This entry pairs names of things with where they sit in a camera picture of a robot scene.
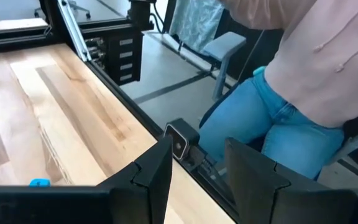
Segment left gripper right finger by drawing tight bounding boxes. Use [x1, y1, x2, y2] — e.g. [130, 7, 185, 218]
[224, 138, 320, 224]

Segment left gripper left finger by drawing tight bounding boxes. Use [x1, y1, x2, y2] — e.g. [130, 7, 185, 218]
[97, 135, 174, 224]

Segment blue eraser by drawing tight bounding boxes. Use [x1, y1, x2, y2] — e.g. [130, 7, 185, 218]
[29, 177, 52, 188]

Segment black table-level webcam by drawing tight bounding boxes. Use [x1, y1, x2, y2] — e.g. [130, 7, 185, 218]
[163, 118, 201, 162]

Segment black drawer cabinet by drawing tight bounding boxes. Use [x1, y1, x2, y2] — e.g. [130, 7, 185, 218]
[84, 0, 155, 86]

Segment person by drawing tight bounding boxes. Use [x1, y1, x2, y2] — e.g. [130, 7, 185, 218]
[197, 0, 358, 181]

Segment teal patterned cloth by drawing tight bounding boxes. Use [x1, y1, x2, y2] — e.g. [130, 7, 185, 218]
[168, 0, 225, 53]

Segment office chair base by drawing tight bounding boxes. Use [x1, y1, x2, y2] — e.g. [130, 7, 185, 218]
[34, 0, 92, 19]

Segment silver metal bracket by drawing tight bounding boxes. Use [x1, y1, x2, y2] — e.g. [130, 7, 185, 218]
[57, 0, 92, 63]

